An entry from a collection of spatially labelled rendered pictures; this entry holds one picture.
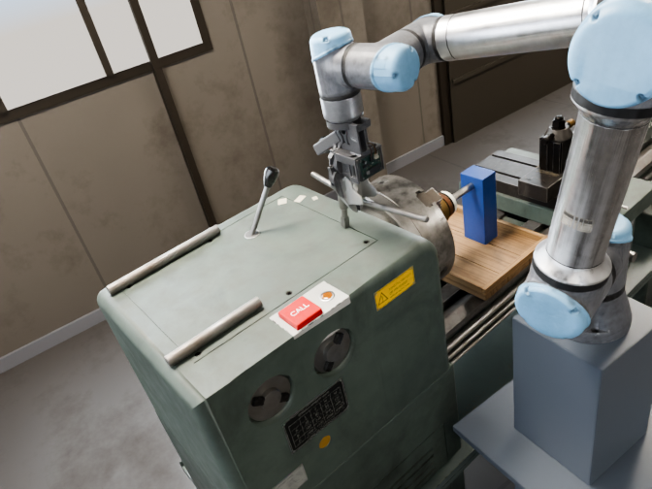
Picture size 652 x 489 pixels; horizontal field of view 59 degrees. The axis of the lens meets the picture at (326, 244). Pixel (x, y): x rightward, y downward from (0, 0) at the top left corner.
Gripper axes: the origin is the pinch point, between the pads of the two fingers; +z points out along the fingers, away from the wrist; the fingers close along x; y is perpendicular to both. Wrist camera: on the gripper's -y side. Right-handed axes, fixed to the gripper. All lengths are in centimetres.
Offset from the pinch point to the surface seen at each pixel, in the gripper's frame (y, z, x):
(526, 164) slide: -18, 36, 87
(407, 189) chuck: -7.2, 9.8, 22.2
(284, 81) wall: -202, 43, 118
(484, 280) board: 2, 44, 38
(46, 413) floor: -170, 132, -79
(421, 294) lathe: 13.9, 19.0, 2.4
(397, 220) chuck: -2.6, 12.2, 13.2
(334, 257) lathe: 2.0, 7.3, -9.2
